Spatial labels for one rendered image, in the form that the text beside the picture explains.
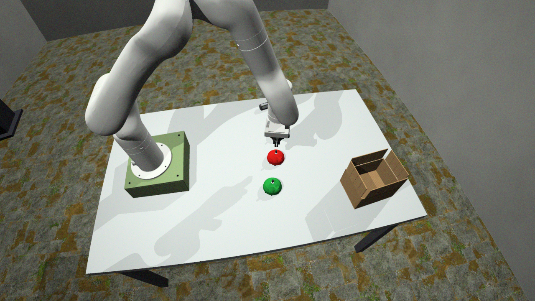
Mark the brown cardboard box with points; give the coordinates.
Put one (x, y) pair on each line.
(371, 178)

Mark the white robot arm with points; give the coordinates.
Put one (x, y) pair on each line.
(113, 108)

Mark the green dome bell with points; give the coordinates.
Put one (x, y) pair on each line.
(272, 186)

